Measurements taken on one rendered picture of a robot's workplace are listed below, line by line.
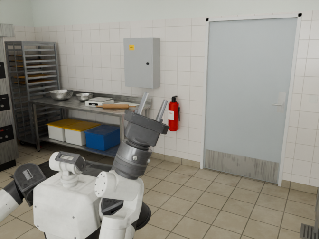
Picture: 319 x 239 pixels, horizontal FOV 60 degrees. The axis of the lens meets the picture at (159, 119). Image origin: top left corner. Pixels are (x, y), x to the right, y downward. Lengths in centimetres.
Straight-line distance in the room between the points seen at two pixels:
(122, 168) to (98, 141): 350
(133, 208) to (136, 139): 19
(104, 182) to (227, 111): 319
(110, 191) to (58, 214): 35
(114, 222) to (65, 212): 30
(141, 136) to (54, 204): 45
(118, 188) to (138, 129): 16
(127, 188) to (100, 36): 412
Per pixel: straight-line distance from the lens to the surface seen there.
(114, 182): 72
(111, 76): 463
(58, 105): 442
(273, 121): 371
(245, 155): 391
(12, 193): 119
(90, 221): 100
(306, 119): 363
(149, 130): 71
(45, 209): 107
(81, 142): 447
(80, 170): 99
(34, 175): 118
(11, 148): 456
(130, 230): 91
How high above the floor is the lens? 171
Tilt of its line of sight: 14 degrees down
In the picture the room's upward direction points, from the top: straight up
